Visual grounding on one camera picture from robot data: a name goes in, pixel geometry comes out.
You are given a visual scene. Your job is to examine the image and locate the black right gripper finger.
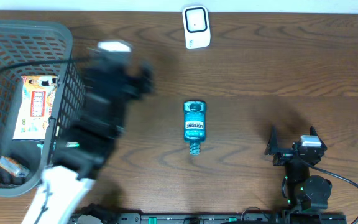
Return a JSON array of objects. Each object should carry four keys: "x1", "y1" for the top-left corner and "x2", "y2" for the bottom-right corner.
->
[
  {"x1": 309, "y1": 126, "x2": 326, "y2": 149},
  {"x1": 264, "y1": 126, "x2": 279, "y2": 155}
]

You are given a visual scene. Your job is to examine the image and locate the yellow wet wipes bag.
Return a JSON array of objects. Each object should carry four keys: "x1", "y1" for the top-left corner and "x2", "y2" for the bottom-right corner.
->
[{"x1": 12, "y1": 75, "x2": 59, "y2": 140}]

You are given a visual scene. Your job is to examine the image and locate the teal mouthwash bottle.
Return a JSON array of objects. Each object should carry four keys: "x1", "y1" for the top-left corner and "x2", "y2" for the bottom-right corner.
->
[{"x1": 183, "y1": 100, "x2": 207, "y2": 156}]

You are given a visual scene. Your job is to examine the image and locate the small orange snack box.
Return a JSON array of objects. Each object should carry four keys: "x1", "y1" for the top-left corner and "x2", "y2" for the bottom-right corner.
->
[{"x1": 0, "y1": 156, "x2": 30, "y2": 178}]

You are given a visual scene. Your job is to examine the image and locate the light blue wipes pack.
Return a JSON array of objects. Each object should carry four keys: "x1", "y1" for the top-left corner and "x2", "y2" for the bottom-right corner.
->
[{"x1": 37, "y1": 143, "x2": 44, "y2": 149}]

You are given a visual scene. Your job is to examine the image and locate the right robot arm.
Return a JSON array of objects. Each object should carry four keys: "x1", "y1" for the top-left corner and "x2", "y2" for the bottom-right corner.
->
[{"x1": 265, "y1": 127, "x2": 332, "y2": 223}]

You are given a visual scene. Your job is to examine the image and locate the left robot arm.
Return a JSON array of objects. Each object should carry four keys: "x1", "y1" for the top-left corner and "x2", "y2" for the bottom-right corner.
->
[{"x1": 23, "y1": 50, "x2": 152, "y2": 223}]

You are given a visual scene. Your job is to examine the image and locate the white barcode scanner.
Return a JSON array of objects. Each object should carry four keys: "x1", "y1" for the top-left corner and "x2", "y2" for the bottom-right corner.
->
[{"x1": 182, "y1": 6, "x2": 211, "y2": 49}]

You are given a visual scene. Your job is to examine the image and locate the grey plastic shopping basket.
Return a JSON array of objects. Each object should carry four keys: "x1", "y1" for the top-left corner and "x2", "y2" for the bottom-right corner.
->
[{"x1": 0, "y1": 20, "x2": 85, "y2": 197}]

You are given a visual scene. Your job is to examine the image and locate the right camera cable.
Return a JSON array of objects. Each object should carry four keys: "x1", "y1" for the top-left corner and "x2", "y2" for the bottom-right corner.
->
[{"x1": 296, "y1": 152, "x2": 358, "y2": 224}]

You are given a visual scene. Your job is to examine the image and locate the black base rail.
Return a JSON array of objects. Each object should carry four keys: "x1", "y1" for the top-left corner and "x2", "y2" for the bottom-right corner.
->
[{"x1": 70, "y1": 212, "x2": 348, "y2": 224}]

